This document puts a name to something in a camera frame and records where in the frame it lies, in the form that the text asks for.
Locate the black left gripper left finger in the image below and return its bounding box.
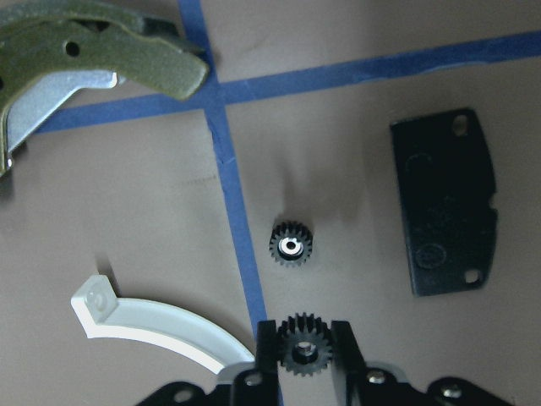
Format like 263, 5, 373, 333
143, 321, 280, 405

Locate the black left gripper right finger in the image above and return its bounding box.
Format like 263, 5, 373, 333
331, 321, 507, 405

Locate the black bearing gear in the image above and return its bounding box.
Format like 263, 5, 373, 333
277, 313, 333, 376
269, 221, 313, 266

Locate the white curved plastic part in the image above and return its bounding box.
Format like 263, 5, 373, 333
70, 275, 254, 374

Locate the black brake pad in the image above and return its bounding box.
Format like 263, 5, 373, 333
390, 108, 497, 297

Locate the green brake shoe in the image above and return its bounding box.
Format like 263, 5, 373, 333
1, 1, 209, 173

